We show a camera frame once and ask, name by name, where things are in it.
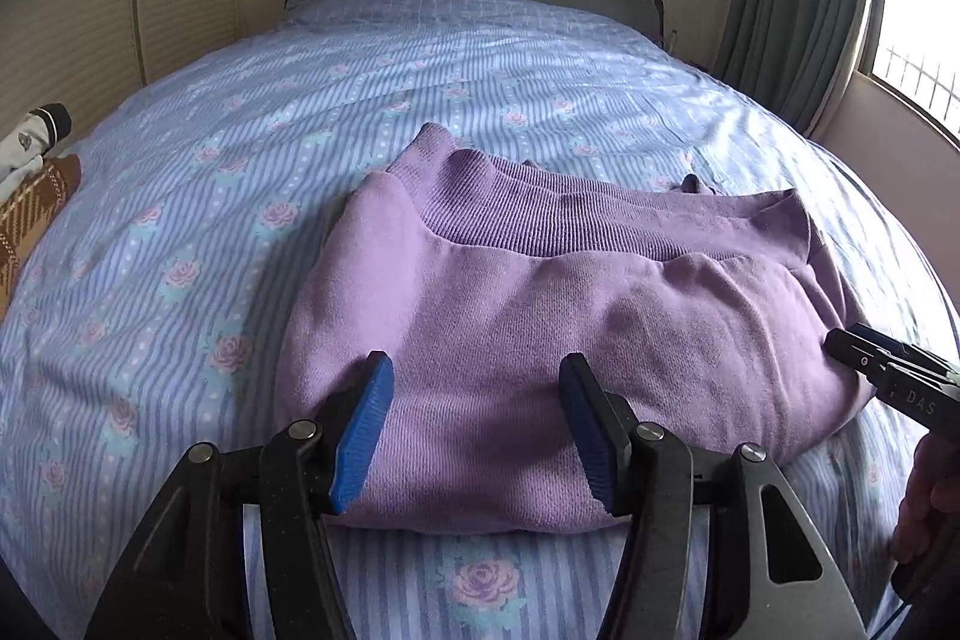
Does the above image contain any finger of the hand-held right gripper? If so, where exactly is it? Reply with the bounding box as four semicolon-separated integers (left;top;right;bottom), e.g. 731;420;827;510
825;329;960;435
849;323;960;387

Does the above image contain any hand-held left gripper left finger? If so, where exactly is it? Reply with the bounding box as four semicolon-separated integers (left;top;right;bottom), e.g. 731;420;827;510
86;351;396;640

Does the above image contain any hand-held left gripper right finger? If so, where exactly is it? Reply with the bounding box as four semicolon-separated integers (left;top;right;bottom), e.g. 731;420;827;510
559;353;867;640

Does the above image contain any purple sweatshirt with green print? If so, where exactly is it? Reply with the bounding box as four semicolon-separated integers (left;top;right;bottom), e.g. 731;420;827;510
274;121;878;536

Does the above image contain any person's right hand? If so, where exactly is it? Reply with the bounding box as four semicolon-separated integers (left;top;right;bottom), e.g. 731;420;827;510
892;436;960;581

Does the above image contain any bed with blue floral sheet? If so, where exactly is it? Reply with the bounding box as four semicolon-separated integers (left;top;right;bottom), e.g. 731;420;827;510
0;0;960;640

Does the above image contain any window with metal grille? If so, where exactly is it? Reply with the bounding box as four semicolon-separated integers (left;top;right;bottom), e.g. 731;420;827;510
855;0;960;150

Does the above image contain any teal curtain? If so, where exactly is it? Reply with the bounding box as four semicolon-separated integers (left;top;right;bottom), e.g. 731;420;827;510
709;0;886;142

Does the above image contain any brown plaid folded garment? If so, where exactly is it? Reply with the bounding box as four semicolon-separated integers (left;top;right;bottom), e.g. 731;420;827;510
0;154;82;319

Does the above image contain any white louvered wardrobe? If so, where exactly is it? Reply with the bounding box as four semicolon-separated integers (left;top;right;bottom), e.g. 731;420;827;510
0;0;252;146

